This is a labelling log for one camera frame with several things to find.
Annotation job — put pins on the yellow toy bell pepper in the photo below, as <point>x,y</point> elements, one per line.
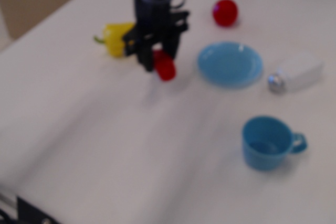
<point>112,38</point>

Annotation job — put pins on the red toy ball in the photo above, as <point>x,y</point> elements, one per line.
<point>225,13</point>

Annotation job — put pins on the black corner bracket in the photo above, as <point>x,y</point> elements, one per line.
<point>28,213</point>

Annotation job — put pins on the red and white toy sushi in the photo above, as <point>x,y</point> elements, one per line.
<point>164,65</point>

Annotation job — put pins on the light blue plate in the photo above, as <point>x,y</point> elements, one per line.
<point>230,64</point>

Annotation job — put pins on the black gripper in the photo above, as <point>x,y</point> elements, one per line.
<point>156,22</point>

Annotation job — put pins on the blue plastic cup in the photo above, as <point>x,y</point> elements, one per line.
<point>266,141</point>

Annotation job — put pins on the white salt shaker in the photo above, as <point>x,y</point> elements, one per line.
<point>296,73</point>

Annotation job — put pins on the aluminium frame rail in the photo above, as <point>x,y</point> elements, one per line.
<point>9,203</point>

